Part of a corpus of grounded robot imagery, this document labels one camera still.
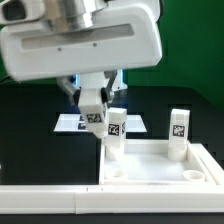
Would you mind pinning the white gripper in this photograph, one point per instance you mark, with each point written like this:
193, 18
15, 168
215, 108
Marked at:
40, 41

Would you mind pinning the white square tabletop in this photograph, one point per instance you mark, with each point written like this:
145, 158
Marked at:
145, 162

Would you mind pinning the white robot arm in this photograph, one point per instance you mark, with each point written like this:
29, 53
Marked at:
80, 43

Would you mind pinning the white sheet with tags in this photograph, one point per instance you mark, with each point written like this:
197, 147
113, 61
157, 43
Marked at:
75, 123

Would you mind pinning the white L-shaped fence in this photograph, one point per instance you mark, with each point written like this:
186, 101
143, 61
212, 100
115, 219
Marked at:
80, 199

